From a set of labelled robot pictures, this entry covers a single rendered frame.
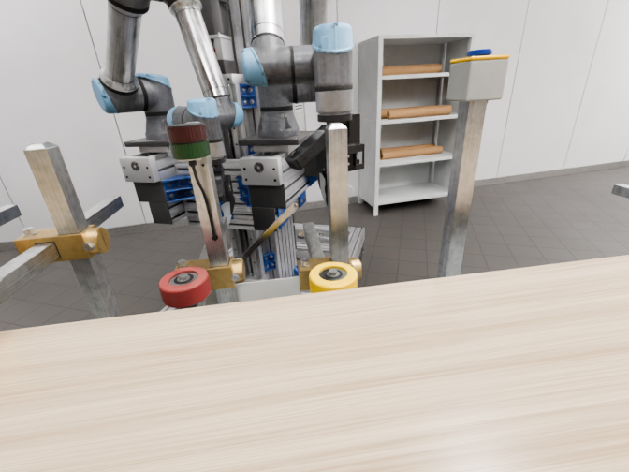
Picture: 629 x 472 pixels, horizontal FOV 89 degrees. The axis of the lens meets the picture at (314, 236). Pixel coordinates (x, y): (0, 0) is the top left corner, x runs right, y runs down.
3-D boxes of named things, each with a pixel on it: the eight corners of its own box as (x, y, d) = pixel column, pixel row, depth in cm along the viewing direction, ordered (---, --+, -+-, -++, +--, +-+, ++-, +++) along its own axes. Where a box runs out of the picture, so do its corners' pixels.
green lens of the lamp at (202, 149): (177, 154, 55) (174, 140, 54) (213, 151, 56) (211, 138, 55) (168, 160, 50) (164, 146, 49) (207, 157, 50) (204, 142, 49)
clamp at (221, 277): (183, 281, 70) (178, 260, 68) (246, 274, 71) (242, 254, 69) (177, 296, 65) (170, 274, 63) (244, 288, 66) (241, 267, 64)
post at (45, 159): (121, 354, 75) (35, 141, 55) (136, 352, 75) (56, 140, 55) (114, 366, 71) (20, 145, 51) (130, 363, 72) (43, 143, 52)
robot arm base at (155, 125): (164, 135, 140) (157, 110, 136) (193, 134, 136) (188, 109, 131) (138, 140, 127) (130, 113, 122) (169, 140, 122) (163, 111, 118)
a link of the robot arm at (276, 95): (260, 106, 119) (255, 65, 113) (297, 104, 119) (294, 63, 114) (257, 108, 108) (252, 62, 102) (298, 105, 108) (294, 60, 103)
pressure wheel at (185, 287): (180, 317, 62) (165, 266, 57) (222, 312, 63) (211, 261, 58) (168, 347, 55) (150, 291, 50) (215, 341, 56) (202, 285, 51)
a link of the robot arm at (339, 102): (327, 91, 59) (307, 92, 66) (328, 117, 61) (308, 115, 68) (360, 89, 62) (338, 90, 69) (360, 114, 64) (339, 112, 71)
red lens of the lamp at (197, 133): (174, 139, 54) (170, 125, 53) (211, 136, 55) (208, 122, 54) (164, 143, 49) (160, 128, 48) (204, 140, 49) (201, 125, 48)
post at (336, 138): (332, 327, 79) (324, 123, 59) (346, 325, 80) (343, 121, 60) (335, 336, 76) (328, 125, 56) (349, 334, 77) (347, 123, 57)
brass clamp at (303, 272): (299, 277, 74) (297, 258, 72) (356, 271, 75) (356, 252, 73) (300, 292, 68) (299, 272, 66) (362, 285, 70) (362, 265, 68)
